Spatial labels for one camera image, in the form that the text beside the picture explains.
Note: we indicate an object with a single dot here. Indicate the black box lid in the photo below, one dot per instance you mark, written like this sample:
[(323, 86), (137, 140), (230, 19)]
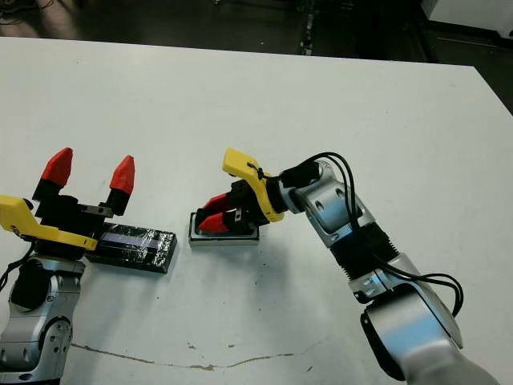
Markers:
[(136, 250)]

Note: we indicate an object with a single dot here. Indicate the white lined camera box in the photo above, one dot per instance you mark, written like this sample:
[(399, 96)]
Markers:
[(224, 239)]

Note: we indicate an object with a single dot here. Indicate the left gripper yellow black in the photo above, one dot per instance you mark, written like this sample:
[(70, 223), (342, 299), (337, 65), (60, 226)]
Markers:
[(60, 216)]

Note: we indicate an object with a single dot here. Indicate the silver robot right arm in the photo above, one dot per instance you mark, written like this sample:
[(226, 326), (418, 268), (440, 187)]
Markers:
[(344, 224)]

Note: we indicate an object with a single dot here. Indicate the black metal post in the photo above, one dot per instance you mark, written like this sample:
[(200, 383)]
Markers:
[(308, 28)]

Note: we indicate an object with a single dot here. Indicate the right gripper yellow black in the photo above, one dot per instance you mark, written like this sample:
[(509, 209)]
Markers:
[(256, 200)]

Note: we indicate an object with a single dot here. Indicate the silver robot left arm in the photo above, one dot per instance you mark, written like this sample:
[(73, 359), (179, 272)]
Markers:
[(36, 321)]

